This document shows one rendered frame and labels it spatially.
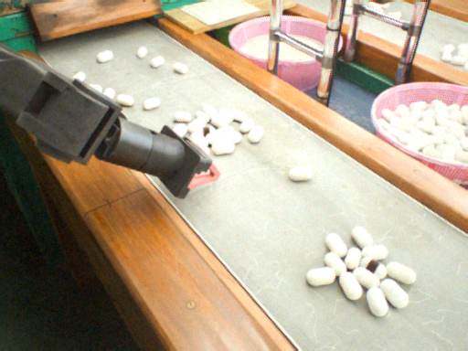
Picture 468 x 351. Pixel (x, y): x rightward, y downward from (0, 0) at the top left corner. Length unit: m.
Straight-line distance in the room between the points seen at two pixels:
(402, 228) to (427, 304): 0.12
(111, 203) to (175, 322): 0.21
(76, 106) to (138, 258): 0.20
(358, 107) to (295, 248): 0.51
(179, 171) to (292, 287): 0.21
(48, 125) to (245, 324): 0.30
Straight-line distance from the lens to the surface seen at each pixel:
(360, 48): 1.13
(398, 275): 0.59
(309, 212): 0.65
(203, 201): 0.66
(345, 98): 1.06
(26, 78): 0.52
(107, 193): 0.66
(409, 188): 0.71
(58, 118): 0.50
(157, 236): 0.59
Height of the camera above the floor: 1.19
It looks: 40 degrees down
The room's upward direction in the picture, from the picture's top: straight up
